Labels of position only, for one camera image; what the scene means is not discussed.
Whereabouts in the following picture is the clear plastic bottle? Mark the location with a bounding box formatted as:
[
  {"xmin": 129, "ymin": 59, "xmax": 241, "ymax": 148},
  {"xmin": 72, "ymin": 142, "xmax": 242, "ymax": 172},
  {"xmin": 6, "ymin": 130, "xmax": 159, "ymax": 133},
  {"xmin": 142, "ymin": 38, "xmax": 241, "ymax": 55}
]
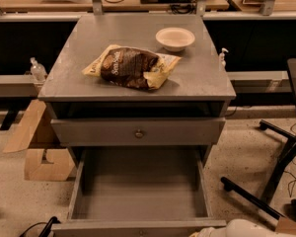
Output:
[{"xmin": 30, "ymin": 57, "xmax": 47, "ymax": 82}]

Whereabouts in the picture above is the grey drawer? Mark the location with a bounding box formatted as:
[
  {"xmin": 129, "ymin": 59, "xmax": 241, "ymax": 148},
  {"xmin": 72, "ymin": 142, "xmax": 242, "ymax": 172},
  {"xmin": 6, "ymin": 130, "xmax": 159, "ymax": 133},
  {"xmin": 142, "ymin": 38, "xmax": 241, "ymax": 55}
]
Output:
[
  {"xmin": 51, "ymin": 118, "xmax": 225, "ymax": 147},
  {"xmin": 52, "ymin": 147, "xmax": 226, "ymax": 237}
]

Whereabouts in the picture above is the white paper bowl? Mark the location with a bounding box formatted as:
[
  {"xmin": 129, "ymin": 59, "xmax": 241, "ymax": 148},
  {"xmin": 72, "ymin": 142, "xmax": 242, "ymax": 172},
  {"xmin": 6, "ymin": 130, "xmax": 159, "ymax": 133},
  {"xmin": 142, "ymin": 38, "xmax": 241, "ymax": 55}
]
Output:
[{"xmin": 156, "ymin": 28, "xmax": 195, "ymax": 52}]

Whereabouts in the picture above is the brass round drawer knob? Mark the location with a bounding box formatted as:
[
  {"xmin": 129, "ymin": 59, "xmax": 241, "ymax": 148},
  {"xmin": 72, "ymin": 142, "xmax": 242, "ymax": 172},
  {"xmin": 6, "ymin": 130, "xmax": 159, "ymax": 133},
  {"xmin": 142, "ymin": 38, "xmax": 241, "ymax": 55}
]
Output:
[{"xmin": 134, "ymin": 129, "xmax": 144, "ymax": 139}]

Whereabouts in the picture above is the brown yellow chip bag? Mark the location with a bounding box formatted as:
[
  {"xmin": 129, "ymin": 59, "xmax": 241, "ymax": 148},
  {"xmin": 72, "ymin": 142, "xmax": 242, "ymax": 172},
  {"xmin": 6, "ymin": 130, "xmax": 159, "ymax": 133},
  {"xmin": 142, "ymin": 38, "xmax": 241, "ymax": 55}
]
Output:
[{"xmin": 82, "ymin": 44, "xmax": 180, "ymax": 90}]

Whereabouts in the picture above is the black rolling stand base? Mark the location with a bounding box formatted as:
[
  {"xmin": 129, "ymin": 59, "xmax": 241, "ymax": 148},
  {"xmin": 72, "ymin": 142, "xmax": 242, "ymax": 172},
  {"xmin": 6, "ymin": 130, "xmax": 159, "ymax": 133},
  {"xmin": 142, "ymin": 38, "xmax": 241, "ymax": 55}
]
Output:
[{"xmin": 220, "ymin": 58, "xmax": 296, "ymax": 220}]

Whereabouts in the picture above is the black floor cable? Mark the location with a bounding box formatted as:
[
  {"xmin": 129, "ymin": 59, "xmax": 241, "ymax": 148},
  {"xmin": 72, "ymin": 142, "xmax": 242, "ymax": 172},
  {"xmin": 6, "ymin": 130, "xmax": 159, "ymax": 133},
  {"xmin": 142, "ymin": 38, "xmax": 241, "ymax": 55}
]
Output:
[{"xmin": 18, "ymin": 216, "xmax": 61, "ymax": 237}]

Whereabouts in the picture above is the grey drawer cabinet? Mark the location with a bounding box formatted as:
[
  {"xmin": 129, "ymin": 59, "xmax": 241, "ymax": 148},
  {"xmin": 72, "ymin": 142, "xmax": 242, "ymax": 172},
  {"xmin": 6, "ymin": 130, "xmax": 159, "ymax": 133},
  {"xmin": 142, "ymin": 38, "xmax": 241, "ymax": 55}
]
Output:
[{"xmin": 38, "ymin": 14, "xmax": 236, "ymax": 160}]

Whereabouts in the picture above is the white pump dispenser bottle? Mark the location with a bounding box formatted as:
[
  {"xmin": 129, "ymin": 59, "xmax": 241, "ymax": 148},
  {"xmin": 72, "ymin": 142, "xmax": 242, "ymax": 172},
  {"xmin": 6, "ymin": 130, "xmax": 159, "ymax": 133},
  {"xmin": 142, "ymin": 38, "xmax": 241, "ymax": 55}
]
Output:
[{"xmin": 219, "ymin": 47, "xmax": 229, "ymax": 67}]

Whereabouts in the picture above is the black cable coil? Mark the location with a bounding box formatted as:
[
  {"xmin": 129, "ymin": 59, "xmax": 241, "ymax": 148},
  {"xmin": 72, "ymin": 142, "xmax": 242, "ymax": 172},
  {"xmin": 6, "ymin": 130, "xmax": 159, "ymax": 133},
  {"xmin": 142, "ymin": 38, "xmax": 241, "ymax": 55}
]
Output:
[{"xmin": 169, "ymin": 0, "xmax": 199, "ymax": 15}]

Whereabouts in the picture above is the cardboard box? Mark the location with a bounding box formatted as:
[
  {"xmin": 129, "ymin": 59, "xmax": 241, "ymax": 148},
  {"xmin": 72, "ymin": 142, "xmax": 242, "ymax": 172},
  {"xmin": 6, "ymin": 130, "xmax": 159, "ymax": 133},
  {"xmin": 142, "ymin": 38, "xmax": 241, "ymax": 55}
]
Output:
[{"xmin": 3, "ymin": 100, "xmax": 75, "ymax": 182}]

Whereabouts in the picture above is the grey open bottom drawer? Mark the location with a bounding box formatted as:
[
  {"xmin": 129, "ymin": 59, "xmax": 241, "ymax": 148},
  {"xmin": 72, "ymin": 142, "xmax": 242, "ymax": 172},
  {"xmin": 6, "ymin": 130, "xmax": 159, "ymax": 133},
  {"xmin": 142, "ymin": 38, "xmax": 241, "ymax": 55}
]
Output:
[{"xmin": 52, "ymin": 147, "xmax": 226, "ymax": 237}]

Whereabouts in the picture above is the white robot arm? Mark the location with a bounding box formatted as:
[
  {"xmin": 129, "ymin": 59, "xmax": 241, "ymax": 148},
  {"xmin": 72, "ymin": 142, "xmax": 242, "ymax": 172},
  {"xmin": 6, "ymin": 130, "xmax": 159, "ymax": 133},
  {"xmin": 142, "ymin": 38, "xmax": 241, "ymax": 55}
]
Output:
[{"xmin": 188, "ymin": 217, "xmax": 296, "ymax": 237}]

